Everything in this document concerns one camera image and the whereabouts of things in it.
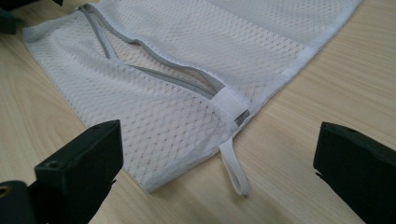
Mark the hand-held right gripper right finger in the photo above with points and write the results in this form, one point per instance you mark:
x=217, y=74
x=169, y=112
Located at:
x=361, y=168

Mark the white mesh laundry bag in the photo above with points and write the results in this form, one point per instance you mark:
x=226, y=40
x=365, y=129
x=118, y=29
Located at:
x=174, y=130

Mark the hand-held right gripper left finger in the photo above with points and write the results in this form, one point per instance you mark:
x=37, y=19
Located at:
x=77, y=168

